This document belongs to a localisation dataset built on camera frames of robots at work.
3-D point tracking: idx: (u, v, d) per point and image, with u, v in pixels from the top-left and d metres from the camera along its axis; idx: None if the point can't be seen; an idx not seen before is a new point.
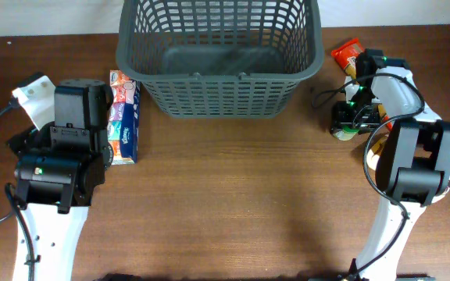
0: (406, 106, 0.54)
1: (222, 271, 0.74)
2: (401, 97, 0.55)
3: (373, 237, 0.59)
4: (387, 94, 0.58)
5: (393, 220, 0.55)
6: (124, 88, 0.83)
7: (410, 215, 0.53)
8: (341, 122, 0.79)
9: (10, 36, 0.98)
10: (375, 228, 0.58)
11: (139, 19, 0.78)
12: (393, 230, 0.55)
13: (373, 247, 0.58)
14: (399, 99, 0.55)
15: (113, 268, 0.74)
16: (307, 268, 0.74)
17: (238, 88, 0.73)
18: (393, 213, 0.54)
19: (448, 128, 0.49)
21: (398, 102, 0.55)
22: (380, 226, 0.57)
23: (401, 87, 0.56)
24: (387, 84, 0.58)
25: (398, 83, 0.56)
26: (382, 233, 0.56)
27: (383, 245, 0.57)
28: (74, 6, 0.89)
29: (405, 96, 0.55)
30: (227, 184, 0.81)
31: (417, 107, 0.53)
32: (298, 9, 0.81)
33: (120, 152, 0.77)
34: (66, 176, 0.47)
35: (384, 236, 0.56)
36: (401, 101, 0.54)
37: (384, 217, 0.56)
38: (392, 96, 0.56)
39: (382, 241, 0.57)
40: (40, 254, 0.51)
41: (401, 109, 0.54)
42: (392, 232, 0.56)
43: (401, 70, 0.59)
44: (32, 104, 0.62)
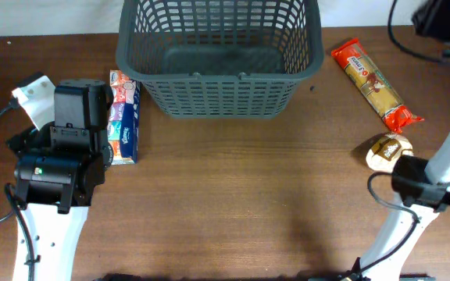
0: None
1: (222, 270, 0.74)
2: None
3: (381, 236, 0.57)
4: None
5: (403, 223, 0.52)
6: (124, 88, 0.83)
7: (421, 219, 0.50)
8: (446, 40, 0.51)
9: (9, 36, 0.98)
10: (387, 225, 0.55)
11: (139, 19, 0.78)
12: (402, 232, 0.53)
13: (380, 245, 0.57)
14: None
15: (113, 267, 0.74)
16: (307, 268, 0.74)
17: (238, 88, 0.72)
18: (404, 217, 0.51)
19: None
21: None
22: (391, 226, 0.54)
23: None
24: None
25: None
26: (391, 235, 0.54)
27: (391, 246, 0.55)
28: (75, 6, 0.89)
29: None
30: (227, 184, 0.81)
31: None
32: (298, 9, 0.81)
33: (120, 152, 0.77)
34: (66, 176, 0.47)
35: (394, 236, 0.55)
36: None
37: (394, 219, 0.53)
38: None
39: (390, 242, 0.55)
40: (40, 254, 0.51)
41: None
42: (401, 234, 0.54)
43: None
44: (32, 104, 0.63)
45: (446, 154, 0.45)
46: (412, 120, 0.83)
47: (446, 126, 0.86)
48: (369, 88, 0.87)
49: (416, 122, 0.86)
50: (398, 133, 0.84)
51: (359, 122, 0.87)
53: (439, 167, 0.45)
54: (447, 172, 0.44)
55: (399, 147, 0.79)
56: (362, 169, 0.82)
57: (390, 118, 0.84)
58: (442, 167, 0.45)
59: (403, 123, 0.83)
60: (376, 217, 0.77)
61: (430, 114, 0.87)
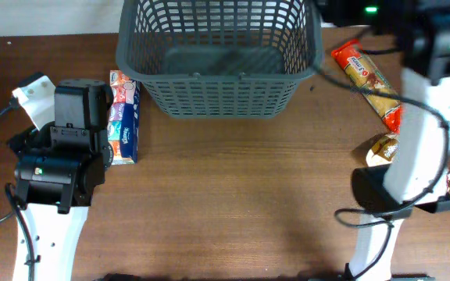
0: (416, 179, 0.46)
1: (221, 270, 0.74)
2: (419, 165, 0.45)
3: (363, 243, 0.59)
4: (406, 141, 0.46)
5: (378, 231, 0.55)
6: (124, 88, 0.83)
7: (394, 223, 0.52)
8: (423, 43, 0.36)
9: (10, 36, 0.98)
10: (365, 233, 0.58)
11: (140, 19, 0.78)
12: (380, 239, 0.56)
13: (365, 251, 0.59)
14: (414, 165, 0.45)
15: (113, 268, 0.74)
16: (307, 268, 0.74)
17: (238, 88, 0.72)
18: (377, 225, 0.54)
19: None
21: (411, 168, 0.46)
22: (368, 233, 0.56)
23: (428, 146, 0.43)
24: (418, 126, 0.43)
25: (436, 129, 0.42)
26: (371, 242, 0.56)
27: (375, 250, 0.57)
28: (75, 6, 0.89)
29: (415, 176, 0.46)
30: (227, 184, 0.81)
31: (426, 181, 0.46)
32: (298, 9, 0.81)
33: (120, 152, 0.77)
34: (66, 176, 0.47)
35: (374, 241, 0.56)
36: (415, 171, 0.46)
37: (370, 229, 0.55)
38: (413, 154, 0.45)
39: (372, 248, 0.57)
40: (40, 254, 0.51)
41: (408, 179, 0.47)
42: (380, 240, 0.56)
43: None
44: (33, 104, 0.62)
45: (402, 173, 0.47)
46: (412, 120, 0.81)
47: None
48: (369, 88, 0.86)
49: None
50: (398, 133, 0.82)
51: (358, 122, 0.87)
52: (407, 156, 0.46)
53: (401, 185, 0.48)
54: (407, 188, 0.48)
55: None
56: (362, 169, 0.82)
57: (389, 118, 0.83)
58: (401, 185, 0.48)
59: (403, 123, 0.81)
60: None
61: None
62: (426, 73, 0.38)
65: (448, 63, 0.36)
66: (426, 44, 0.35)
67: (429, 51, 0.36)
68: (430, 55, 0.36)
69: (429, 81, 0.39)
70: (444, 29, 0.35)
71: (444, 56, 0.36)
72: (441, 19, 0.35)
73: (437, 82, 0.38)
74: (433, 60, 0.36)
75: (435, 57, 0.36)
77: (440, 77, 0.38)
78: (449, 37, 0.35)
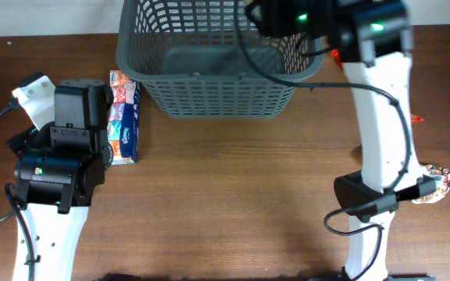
0: (387, 162, 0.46)
1: (222, 270, 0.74)
2: (384, 147, 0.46)
3: (355, 253, 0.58)
4: (368, 129, 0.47)
5: (369, 236, 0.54)
6: (124, 88, 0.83)
7: (384, 225, 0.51)
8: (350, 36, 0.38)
9: (9, 36, 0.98)
10: (356, 239, 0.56)
11: (139, 19, 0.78)
12: (371, 246, 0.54)
13: (357, 261, 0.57)
14: (380, 148, 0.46)
15: (113, 268, 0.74)
16: (306, 268, 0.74)
17: (238, 89, 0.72)
18: (367, 230, 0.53)
19: (393, 18, 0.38)
21: (379, 152, 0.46)
22: (360, 238, 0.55)
23: (386, 126, 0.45)
24: (371, 109, 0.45)
25: (387, 107, 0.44)
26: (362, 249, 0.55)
27: (366, 260, 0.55)
28: (75, 6, 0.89)
29: (386, 159, 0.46)
30: (227, 184, 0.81)
31: (398, 162, 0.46)
32: None
33: (120, 152, 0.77)
34: (66, 176, 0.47)
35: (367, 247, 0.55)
36: (383, 154, 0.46)
37: (361, 234, 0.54)
38: (376, 138, 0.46)
39: (363, 257, 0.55)
40: (40, 254, 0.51)
41: (380, 163, 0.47)
42: (372, 247, 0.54)
43: (391, 73, 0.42)
44: (32, 104, 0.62)
45: (374, 162, 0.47)
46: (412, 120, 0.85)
47: (446, 126, 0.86)
48: None
49: (416, 122, 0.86)
50: None
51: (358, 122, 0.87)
52: (372, 140, 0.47)
53: (376, 174, 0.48)
54: (383, 176, 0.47)
55: None
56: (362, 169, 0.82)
57: None
58: (376, 174, 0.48)
59: None
60: None
61: (430, 114, 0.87)
62: (359, 58, 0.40)
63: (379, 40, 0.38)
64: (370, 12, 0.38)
65: (373, 48, 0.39)
66: (349, 34, 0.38)
67: (355, 41, 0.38)
68: (357, 42, 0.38)
69: (364, 64, 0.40)
70: (363, 21, 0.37)
71: (369, 40, 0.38)
72: (355, 8, 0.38)
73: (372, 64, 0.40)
74: (360, 45, 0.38)
75: (362, 43, 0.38)
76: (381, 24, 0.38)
77: (373, 60, 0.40)
78: (369, 23, 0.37)
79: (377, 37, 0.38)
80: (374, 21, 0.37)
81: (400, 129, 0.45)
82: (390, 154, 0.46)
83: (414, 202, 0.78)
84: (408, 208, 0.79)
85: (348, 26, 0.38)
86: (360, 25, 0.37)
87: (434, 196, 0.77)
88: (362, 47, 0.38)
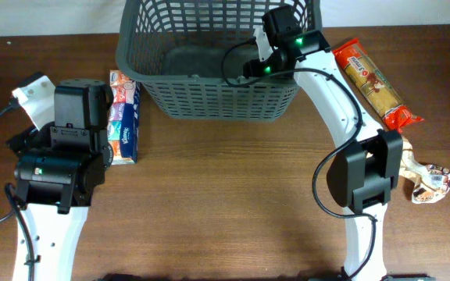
0: (343, 120, 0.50)
1: (221, 271, 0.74)
2: (334, 106, 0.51)
3: (351, 250, 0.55)
4: (321, 102, 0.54)
5: (363, 227, 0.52)
6: (125, 88, 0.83)
7: (377, 218, 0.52)
8: (283, 52, 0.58)
9: (9, 36, 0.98)
10: (351, 236, 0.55)
11: (141, 19, 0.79)
12: (366, 237, 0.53)
13: (355, 260, 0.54)
14: (334, 110, 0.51)
15: (113, 268, 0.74)
16: (306, 268, 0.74)
17: (237, 92, 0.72)
18: (362, 220, 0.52)
19: (311, 41, 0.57)
21: (333, 114, 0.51)
22: (354, 236, 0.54)
23: (330, 90, 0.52)
24: (315, 84, 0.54)
25: (326, 80, 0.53)
26: (358, 243, 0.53)
27: (363, 254, 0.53)
28: (76, 6, 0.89)
29: (341, 117, 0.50)
30: (227, 184, 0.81)
31: (351, 119, 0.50)
32: (300, 13, 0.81)
33: (120, 152, 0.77)
34: (66, 176, 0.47)
35: (362, 244, 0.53)
36: (337, 113, 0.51)
37: (355, 226, 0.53)
38: (327, 105, 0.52)
39: (359, 252, 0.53)
40: (40, 254, 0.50)
41: (338, 123, 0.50)
42: (368, 240, 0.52)
43: (320, 61, 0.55)
44: (32, 104, 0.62)
45: (335, 126, 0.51)
46: (412, 120, 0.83)
47: (445, 126, 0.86)
48: (369, 88, 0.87)
49: (416, 122, 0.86)
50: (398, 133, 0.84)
51: None
52: (327, 111, 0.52)
53: (340, 136, 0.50)
54: (344, 132, 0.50)
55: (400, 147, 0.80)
56: None
57: (390, 118, 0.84)
58: (339, 136, 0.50)
59: (403, 123, 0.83)
60: None
61: (430, 114, 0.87)
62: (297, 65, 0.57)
63: (305, 47, 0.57)
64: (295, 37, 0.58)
65: (301, 52, 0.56)
66: (283, 49, 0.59)
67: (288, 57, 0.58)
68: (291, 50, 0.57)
69: (298, 60, 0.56)
70: (289, 41, 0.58)
71: (298, 48, 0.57)
72: (285, 36, 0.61)
73: (304, 59, 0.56)
74: (291, 51, 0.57)
75: (291, 49, 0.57)
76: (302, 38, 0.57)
77: (303, 56, 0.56)
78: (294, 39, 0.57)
79: (302, 47, 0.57)
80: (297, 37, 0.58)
81: (343, 92, 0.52)
82: (341, 112, 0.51)
83: (414, 202, 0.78)
84: (408, 207, 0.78)
85: (282, 45, 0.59)
86: (286, 40, 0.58)
87: (435, 196, 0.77)
88: (294, 53, 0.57)
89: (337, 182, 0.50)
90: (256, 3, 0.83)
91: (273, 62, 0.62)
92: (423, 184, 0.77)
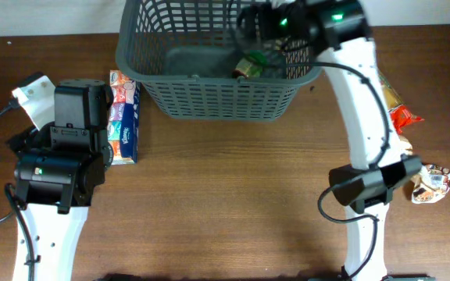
0: (369, 139, 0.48)
1: (222, 270, 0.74)
2: (362, 122, 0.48)
3: (351, 250, 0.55)
4: (347, 111, 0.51)
5: (364, 227, 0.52)
6: (124, 88, 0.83)
7: (379, 217, 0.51)
8: (315, 28, 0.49)
9: (9, 36, 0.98)
10: (351, 234, 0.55)
11: (141, 19, 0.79)
12: (366, 238, 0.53)
13: (355, 261, 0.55)
14: (361, 126, 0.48)
15: (113, 268, 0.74)
16: (306, 268, 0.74)
17: (238, 92, 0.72)
18: (363, 221, 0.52)
19: (348, 14, 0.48)
21: (358, 129, 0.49)
22: (355, 235, 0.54)
23: (361, 103, 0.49)
24: (344, 89, 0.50)
25: (358, 85, 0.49)
26: (358, 243, 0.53)
27: (363, 255, 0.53)
28: (75, 5, 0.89)
29: (367, 136, 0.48)
30: (227, 184, 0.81)
31: (379, 138, 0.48)
32: None
33: (120, 152, 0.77)
34: (66, 176, 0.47)
35: (363, 243, 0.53)
36: (364, 130, 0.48)
37: (356, 226, 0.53)
38: (355, 117, 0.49)
39: (359, 253, 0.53)
40: (40, 254, 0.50)
41: (362, 139, 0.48)
42: (369, 241, 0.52)
43: (358, 52, 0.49)
44: (32, 104, 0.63)
45: (357, 141, 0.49)
46: (411, 120, 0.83)
47: (445, 126, 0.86)
48: None
49: (416, 122, 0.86)
50: (398, 133, 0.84)
51: None
52: (353, 121, 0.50)
53: (361, 154, 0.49)
54: (366, 151, 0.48)
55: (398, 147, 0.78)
56: None
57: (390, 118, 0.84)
58: (359, 152, 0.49)
59: (403, 123, 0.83)
60: None
61: (430, 115, 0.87)
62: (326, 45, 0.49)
63: (341, 27, 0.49)
64: (332, 8, 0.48)
65: (336, 31, 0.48)
66: (313, 23, 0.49)
67: (319, 34, 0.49)
68: (323, 29, 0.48)
69: (332, 48, 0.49)
70: (324, 16, 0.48)
71: (333, 27, 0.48)
72: (319, 4, 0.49)
73: (339, 48, 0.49)
74: (326, 32, 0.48)
75: (326, 29, 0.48)
76: (342, 15, 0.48)
77: (338, 44, 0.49)
78: (332, 13, 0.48)
79: (339, 24, 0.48)
80: (336, 12, 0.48)
81: (375, 106, 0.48)
82: (368, 129, 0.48)
83: (414, 202, 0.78)
84: (408, 207, 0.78)
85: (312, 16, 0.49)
86: (321, 14, 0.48)
87: (434, 196, 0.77)
88: (326, 34, 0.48)
89: (344, 190, 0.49)
90: (257, 3, 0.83)
91: (296, 30, 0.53)
92: (423, 184, 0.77)
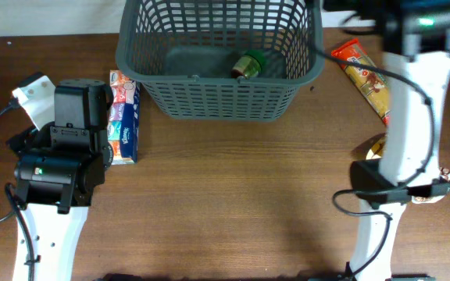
0: (407, 158, 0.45)
1: (222, 271, 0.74)
2: (411, 144, 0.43)
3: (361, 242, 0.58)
4: (394, 121, 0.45)
5: (376, 222, 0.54)
6: (124, 88, 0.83)
7: (393, 215, 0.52)
8: (393, 23, 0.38)
9: (9, 36, 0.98)
10: (363, 228, 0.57)
11: (141, 19, 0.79)
12: (378, 232, 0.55)
13: (363, 251, 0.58)
14: (405, 144, 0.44)
15: (113, 268, 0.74)
16: (306, 268, 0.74)
17: (237, 92, 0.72)
18: (376, 217, 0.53)
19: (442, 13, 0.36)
21: (401, 146, 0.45)
22: (366, 229, 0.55)
23: (415, 122, 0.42)
24: (403, 103, 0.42)
25: (419, 104, 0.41)
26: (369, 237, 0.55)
27: (373, 248, 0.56)
28: (76, 5, 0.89)
29: (408, 156, 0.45)
30: (227, 184, 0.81)
31: (418, 161, 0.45)
32: (300, 14, 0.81)
33: (120, 152, 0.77)
34: (66, 176, 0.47)
35: (374, 238, 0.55)
36: (406, 150, 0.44)
37: (369, 221, 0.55)
38: (403, 133, 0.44)
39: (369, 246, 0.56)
40: (40, 254, 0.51)
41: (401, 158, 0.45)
42: (380, 235, 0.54)
43: (434, 69, 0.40)
44: (32, 104, 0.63)
45: (395, 154, 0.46)
46: None
47: (445, 126, 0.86)
48: (369, 88, 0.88)
49: None
50: None
51: (358, 122, 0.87)
52: (398, 136, 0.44)
53: (394, 170, 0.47)
54: (401, 170, 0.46)
55: None
56: None
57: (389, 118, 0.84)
58: (396, 165, 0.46)
59: None
60: None
61: None
62: (401, 51, 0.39)
63: (426, 34, 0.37)
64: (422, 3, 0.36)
65: (419, 37, 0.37)
66: (395, 16, 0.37)
67: (399, 32, 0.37)
68: (399, 32, 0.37)
69: (405, 58, 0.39)
70: (409, 10, 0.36)
71: (414, 33, 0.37)
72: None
73: (415, 58, 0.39)
74: (405, 35, 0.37)
75: (408, 30, 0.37)
76: (432, 19, 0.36)
77: (414, 55, 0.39)
78: (417, 17, 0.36)
79: (426, 29, 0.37)
80: (424, 16, 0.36)
81: (426, 128, 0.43)
82: (413, 151, 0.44)
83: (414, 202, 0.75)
84: (408, 207, 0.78)
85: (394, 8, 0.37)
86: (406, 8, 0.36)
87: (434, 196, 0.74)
88: (401, 40, 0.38)
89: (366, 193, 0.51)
90: (256, 3, 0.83)
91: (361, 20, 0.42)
92: None
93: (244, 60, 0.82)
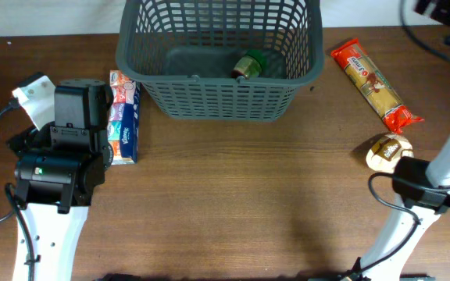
0: None
1: (222, 270, 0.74)
2: None
3: (382, 235, 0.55)
4: None
5: (404, 222, 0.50)
6: (125, 88, 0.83)
7: (423, 221, 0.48)
8: None
9: (9, 36, 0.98)
10: (387, 223, 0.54)
11: (141, 19, 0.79)
12: (404, 231, 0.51)
13: (380, 247, 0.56)
14: None
15: (113, 268, 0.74)
16: (306, 268, 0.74)
17: (237, 92, 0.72)
18: (405, 218, 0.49)
19: None
21: None
22: (391, 226, 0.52)
23: None
24: None
25: None
26: (393, 234, 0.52)
27: (392, 245, 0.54)
28: (76, 5, 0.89)
29: None
30: (227, 184, 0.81)
31: None
32: (300, 14, 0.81)
33: (120, 152, 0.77)
34: (66, 176, 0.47)
35: (394, 238, 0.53)
36: None
37: (395, 219, 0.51)
38: None
39: (391, 241, 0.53)
40: (40, 253, 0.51)
41: None
42: (403, 234, 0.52)
43: None
44: (32, 104, 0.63)
45: (448, 154, 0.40)
46: (411, 120, 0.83)
47: (445, 126, 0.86)
48: (369, 88, 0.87)
49: (416, 122, 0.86)
50: (398, 133, 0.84)
51: (358, 122, 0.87)
52: None
53: (439, 172, 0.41)
54: (448, 176, 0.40)
55: (399, 147, 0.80)
56: (366, 171, 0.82)
57: (389, 118, 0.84)
58: (445, 167, 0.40)
59: (403, 123, 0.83)
60: (376, 217, 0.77)
61: (429, 115, 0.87)
62: None
63: None
64: None
65: None
66: None
67: None
68: None
69: None
70: None
71: None
72: None
73: None
74: None
75: None
76: None
77: None
78: None
79: None
80: None
81: None
82: None
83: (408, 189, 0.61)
84: None
85: None
86: None
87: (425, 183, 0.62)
88: None
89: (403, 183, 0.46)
90: (256, 3, 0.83)
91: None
92: None
93: (246, 60, 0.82)
